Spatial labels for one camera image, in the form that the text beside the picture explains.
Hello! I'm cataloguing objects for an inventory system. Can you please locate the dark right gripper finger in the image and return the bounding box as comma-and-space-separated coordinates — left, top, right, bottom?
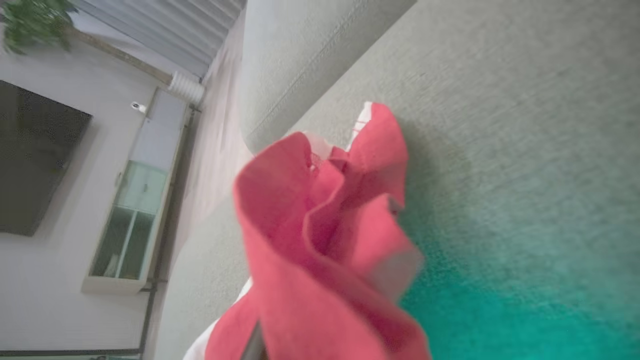
242, 320, 267, 360

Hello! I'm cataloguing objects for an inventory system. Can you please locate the red white basketball jersey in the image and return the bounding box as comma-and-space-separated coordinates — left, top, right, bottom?
182, 101, 432, 360

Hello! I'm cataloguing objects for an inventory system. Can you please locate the white glass door cabinet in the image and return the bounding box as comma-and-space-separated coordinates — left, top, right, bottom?
81, 87, 194, 295

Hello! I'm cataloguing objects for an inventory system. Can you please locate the white ribbed plant pot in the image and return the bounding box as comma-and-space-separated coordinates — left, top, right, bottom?
167, 70, 206, 106

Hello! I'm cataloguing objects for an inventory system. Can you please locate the grey sofa back cushion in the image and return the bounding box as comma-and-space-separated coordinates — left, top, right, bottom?
237, 0, 417, 154

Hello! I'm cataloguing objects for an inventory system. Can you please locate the black flat television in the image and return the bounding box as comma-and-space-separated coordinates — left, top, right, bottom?
0, 79, 94, 237

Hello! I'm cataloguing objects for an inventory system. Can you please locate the grey sofa seat cushion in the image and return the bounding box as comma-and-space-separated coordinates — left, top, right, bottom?
151, 0, 640, 360

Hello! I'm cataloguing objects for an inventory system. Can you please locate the grey pleated curtain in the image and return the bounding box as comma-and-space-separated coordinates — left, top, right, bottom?
74, 0, 248, 79

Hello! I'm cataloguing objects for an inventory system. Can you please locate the green potted plant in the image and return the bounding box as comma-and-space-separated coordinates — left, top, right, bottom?
0, 0, 174, 86

